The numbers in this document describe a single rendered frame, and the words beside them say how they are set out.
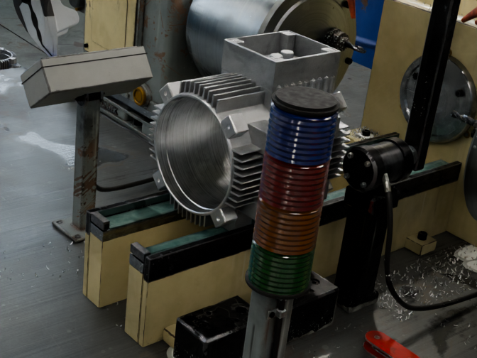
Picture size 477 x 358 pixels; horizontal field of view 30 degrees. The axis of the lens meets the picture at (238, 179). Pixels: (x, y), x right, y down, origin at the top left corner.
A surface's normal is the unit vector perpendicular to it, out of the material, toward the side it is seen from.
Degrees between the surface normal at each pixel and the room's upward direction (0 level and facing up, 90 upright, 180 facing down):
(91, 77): 53
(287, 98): 0
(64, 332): 0
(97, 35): 90
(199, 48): 99
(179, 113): 111
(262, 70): 90
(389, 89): 90
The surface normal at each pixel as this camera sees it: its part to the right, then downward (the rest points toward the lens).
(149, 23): -0.76, 0.19
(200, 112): 0.60, 0.63
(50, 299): 0.11, -0.90
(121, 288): 0.65, 0.39
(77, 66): 0.58, -0.23
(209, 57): -0.76, 0.39
